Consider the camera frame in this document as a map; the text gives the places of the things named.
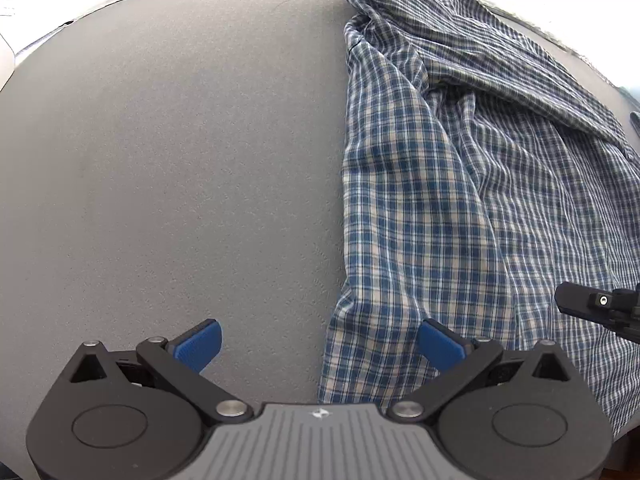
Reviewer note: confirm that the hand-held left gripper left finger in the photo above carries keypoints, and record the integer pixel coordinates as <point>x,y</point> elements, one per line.
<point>197,347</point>

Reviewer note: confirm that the blue plaid shirt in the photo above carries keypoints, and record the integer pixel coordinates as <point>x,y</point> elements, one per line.
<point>425,210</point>

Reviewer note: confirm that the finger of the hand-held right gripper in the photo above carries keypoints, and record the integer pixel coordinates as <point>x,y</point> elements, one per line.
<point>575,299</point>

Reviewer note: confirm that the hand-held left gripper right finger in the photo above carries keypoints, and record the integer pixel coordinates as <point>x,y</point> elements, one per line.
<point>440,345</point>

